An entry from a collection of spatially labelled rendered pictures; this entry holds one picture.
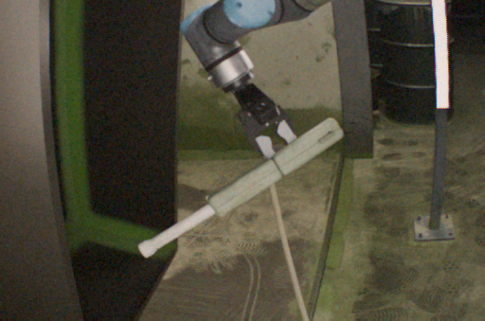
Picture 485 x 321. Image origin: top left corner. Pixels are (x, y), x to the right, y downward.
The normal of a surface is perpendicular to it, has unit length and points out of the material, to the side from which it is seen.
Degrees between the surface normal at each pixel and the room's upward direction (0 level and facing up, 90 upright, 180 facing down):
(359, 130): 90
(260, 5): 65
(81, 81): 90
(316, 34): 90
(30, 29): 90
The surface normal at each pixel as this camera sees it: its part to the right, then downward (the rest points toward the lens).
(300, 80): -0.25, 0.39
